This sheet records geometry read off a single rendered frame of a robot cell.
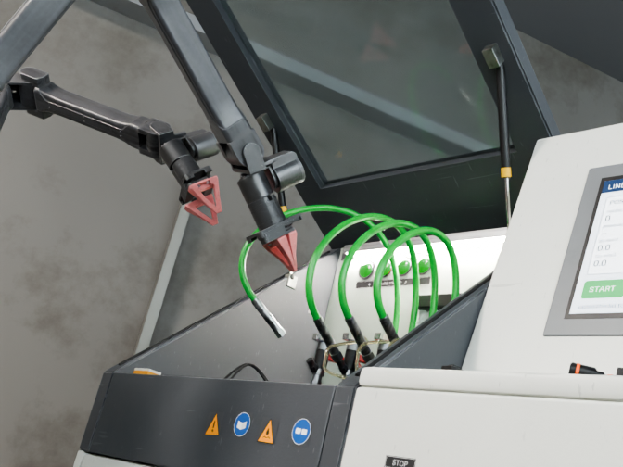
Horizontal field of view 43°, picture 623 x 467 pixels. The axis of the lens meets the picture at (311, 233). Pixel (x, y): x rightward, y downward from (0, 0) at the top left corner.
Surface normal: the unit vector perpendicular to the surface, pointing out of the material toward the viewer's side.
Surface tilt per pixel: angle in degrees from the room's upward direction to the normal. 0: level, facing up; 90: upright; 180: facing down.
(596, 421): 90
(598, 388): 90
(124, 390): 90
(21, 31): 107
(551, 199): 76
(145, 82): 90
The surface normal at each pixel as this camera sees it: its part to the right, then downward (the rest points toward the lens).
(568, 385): -0.68, -0.40
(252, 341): 0.70, -0.09
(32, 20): 0.46, 0.10
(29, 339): 0.39, -0.24
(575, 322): -0.60, -0.60
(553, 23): -0.22, 0.91
